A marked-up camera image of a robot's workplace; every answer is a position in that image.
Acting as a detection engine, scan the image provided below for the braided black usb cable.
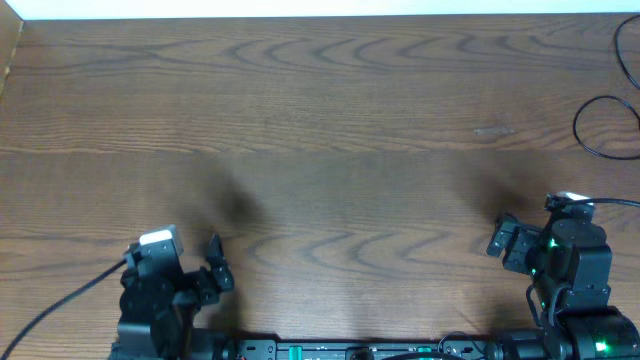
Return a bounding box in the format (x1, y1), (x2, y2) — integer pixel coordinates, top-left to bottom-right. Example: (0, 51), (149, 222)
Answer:
(572, 94), (640, 162)

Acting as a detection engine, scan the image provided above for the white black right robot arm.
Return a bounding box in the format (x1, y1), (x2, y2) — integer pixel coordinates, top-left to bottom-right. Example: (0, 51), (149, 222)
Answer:
(485, 210), (639, 360)

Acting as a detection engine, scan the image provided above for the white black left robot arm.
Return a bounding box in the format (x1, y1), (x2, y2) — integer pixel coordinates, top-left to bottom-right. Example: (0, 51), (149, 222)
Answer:
(109, 228), (234, 359)

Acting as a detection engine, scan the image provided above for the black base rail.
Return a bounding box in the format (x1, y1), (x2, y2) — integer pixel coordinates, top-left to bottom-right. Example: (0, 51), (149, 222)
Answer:
(110, 337), (506, 360)

